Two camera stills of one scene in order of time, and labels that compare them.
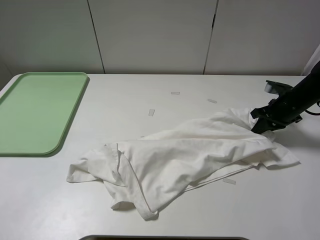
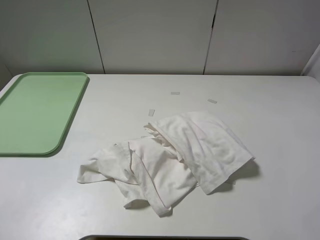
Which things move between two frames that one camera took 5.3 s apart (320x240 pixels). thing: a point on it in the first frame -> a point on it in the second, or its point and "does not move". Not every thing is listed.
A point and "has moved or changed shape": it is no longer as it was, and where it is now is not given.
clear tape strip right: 212,100 does not move
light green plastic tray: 36,111 does not move
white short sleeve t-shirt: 142,174 has moved or changed shape
